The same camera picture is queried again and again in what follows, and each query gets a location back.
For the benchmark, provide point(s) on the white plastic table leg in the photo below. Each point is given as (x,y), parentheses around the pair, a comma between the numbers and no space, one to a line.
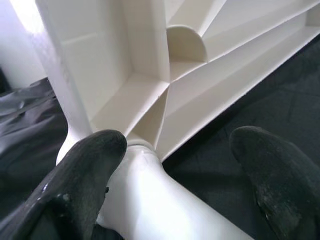
(155,200)

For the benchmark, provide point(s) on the white plastic table top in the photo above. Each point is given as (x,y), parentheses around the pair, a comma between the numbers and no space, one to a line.
(150,62)

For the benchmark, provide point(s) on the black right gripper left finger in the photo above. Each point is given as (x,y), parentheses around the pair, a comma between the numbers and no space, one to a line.
(70,185)

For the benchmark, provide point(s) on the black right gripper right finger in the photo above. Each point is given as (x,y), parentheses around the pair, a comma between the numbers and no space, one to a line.
(287,180)

